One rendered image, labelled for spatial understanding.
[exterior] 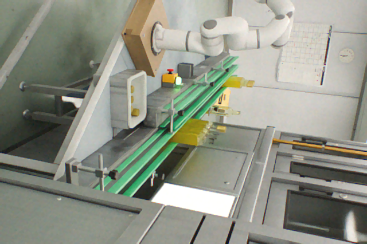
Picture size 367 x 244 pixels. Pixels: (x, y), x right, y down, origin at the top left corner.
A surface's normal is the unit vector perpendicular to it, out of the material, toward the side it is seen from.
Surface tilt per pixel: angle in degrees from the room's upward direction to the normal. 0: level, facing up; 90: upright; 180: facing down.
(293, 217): 90
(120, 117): 90
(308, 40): 90
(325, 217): 90
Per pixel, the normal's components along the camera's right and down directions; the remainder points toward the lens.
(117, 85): -0.31, 0.32
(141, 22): -0.17, -0.51
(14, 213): 0.04, -0.94
